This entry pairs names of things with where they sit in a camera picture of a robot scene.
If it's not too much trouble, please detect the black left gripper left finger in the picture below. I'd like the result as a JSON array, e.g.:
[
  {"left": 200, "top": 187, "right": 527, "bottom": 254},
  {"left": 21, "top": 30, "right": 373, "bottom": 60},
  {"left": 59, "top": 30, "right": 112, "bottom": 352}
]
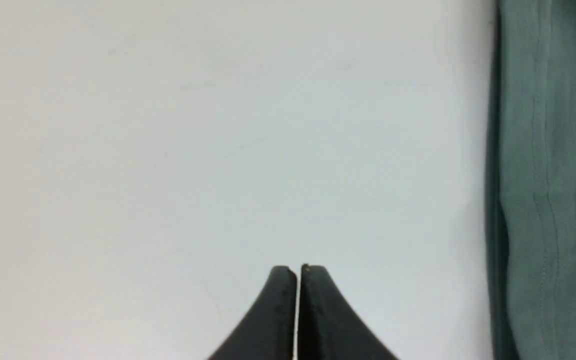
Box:
[{"left": 209, "top": 266, "right": 298, "bottom": 360}]

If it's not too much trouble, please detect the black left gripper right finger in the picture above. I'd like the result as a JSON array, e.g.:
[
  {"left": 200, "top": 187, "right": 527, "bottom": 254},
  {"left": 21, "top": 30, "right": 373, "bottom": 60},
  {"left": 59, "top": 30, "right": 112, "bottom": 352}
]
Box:
[{"left": 297, "top": 264, "right": 397, "bottom": 360}]

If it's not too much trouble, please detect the green long-sleeve top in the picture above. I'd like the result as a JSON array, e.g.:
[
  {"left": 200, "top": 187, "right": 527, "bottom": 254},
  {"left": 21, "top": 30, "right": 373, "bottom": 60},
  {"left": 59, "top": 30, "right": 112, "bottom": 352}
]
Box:
[{"left": 485, "top": 0, "right": 576, "bottom": 360}]

